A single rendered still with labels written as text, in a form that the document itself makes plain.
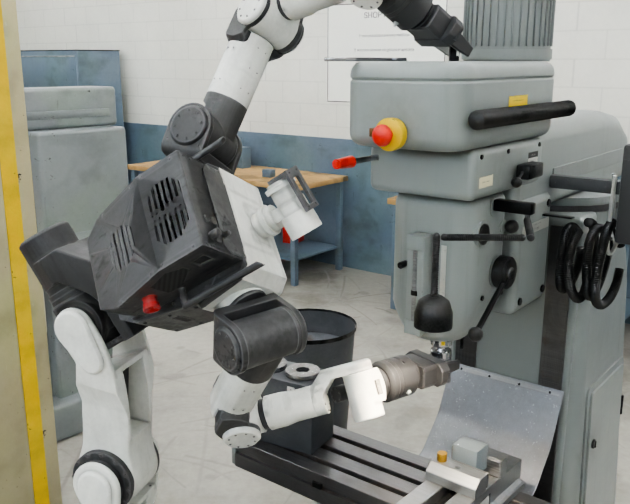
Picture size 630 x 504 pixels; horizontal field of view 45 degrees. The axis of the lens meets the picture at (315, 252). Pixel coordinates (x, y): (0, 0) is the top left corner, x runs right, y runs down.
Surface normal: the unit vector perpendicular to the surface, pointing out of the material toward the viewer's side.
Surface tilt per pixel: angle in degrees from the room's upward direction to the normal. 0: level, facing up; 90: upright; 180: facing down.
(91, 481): 90
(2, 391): 90
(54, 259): 90
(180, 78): 90
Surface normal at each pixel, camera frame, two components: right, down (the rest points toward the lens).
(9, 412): 0.79, 0.15
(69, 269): -0.29, 0.23
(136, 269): -0.69, -0.10
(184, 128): -0.35, -0.25
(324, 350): 0.34, 0.29
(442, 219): -0.62, 0.19
